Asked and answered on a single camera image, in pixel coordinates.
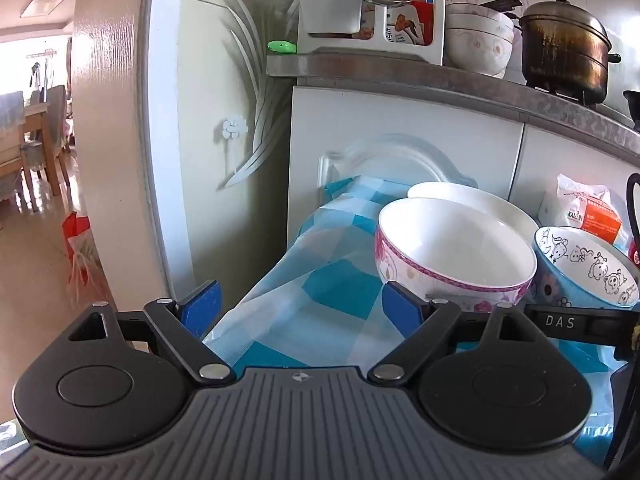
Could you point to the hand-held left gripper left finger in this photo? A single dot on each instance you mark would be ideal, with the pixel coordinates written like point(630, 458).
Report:
point(202, 307)

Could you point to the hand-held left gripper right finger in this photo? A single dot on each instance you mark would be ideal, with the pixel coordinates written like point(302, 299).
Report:
point(402, 307)

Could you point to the blue cartoon bowl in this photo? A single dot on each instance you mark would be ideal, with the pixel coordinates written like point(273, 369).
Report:
point(585, 260)

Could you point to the pink floral bowl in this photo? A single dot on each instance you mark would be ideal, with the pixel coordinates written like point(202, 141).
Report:
point(450, 250)

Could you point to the plain white bowl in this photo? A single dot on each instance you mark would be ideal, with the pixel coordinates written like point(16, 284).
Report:
point(475, 194)

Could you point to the blue checked tablecloth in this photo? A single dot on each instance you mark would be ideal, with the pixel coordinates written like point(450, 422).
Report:
point(320, 280)

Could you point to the orange white tissue pack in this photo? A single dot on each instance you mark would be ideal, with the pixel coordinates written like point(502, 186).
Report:
point(575, 205)

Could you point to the red plastic bag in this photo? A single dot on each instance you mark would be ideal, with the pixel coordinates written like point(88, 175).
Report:
point(80, 245)

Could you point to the white cabinet door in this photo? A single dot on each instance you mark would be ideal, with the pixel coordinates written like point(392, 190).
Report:
point(575, 155)
point(400, 120)

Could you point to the white flower hook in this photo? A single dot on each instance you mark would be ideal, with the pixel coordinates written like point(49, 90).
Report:
point(234, 128)

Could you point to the black stove grate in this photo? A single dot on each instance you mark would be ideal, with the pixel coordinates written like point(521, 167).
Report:
point(632, 107)

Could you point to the grey stone countertop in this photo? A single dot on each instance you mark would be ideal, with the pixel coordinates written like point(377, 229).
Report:
point(400, 77)

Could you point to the covered dining chair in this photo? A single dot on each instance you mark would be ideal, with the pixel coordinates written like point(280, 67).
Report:
point(57, 110)
point(12, 125)

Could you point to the wooden dining table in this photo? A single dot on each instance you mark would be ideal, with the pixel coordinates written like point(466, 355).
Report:
point(40, 120)

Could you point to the green clip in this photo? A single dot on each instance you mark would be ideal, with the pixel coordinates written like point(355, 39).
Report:
point(281, 46)

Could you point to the dark metal steamer pot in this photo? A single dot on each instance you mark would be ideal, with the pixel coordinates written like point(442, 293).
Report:
point(565, 45)

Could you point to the white utensil rack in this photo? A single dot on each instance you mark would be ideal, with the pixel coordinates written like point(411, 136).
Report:
point(435, 20)

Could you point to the square ceiling light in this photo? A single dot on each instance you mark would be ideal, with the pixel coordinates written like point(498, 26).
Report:
point(42, 6)

